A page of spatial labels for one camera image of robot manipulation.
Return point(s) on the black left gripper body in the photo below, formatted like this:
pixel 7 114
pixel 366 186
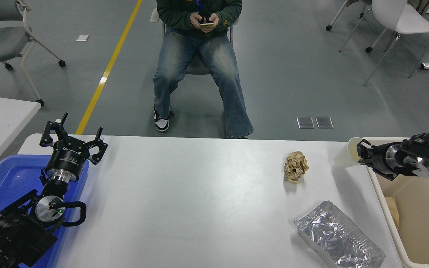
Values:
pixel 67 158

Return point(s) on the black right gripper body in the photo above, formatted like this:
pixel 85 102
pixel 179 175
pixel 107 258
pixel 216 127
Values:
pixel 379 160

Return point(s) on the white paper cup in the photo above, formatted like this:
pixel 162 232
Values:
pixel 345 154

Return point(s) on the tan paper ball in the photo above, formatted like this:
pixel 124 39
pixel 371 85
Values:
pixel 295 166

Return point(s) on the silver foil tray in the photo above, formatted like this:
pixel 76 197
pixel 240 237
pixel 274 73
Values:
pixel 333 234

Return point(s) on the smartphone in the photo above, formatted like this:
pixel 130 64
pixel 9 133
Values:
pixel 207 24

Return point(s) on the person's right hand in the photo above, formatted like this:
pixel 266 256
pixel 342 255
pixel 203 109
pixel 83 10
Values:
pixel 196 21

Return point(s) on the person's left hand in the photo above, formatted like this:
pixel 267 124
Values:
pixel 215 26

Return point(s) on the silver floor plate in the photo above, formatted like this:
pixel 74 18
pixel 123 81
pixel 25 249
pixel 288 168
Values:
pixel 305 122
pixel 324 122

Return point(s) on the tan cardboard piece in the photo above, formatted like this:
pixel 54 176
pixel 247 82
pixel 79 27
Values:
pixel 392 212

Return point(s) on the blue plastic tray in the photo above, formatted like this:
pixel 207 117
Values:
pixel 9 178

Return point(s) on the large pale plastic bin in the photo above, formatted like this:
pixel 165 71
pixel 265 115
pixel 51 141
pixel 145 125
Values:
pixel 423 230

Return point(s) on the white-legged caster chair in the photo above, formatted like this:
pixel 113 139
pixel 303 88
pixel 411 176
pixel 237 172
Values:
pixel 368 49

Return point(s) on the person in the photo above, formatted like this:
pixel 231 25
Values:
pixel 184 67

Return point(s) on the white chair with metal legs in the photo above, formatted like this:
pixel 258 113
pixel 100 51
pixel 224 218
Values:
pixel 404 20

